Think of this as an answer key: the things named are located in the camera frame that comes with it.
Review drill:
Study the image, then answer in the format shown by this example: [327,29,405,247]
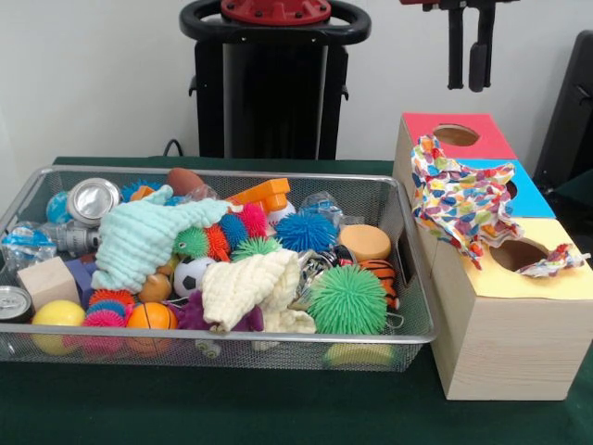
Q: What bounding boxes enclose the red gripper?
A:
[400,0,522,94]

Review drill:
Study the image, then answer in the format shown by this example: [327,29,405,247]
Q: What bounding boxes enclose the polka-dot cloth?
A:
[410,134,525,271]

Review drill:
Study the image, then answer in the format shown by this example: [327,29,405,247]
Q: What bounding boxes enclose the white patterned cloth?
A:
[517,243,591,279]

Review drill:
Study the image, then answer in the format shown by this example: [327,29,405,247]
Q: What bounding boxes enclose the clear mesh bin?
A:
[0,165,441,374]

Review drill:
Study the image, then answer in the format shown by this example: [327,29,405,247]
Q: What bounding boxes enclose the wooden box with three holes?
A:
[392,112,593,401]

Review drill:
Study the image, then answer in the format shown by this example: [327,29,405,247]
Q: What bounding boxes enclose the black upright panel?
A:
[533,31,593,200]

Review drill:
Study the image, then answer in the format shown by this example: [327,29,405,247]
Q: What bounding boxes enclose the tan round wooden block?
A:
[338,224,392,263]

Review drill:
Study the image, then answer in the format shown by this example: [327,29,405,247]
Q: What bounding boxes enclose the blue spiky ball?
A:
[274,211,339,254]

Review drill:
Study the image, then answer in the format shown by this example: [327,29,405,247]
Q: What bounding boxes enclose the orange plastic toy brick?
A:
[227,177,292,216]

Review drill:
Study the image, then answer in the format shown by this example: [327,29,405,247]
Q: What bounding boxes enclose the green spiky ball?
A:
[307,265,389,337]

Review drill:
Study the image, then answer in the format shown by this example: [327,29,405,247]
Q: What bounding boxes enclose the cream yellow cloth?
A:
[201,248,317,335]

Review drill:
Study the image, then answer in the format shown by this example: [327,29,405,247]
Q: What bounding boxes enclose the small soccer ball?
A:
[172,257,216,299]

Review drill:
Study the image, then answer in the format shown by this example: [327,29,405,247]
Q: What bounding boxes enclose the mint green cloth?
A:
[91,185,233,294]

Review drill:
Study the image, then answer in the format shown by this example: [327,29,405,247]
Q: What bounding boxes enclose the silver drink can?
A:
[67,178,121,227]

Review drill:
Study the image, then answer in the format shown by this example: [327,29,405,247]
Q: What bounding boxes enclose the small orange basketball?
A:
[126,302,178,355]

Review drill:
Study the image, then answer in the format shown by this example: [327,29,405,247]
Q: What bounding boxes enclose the dark green tablecloth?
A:
[0,156,593,445]

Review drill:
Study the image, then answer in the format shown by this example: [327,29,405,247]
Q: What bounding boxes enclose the pink spiky ball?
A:
[83,299,129,329]

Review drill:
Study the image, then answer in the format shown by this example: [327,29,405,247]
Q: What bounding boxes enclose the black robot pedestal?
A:
[180,0,372,159]

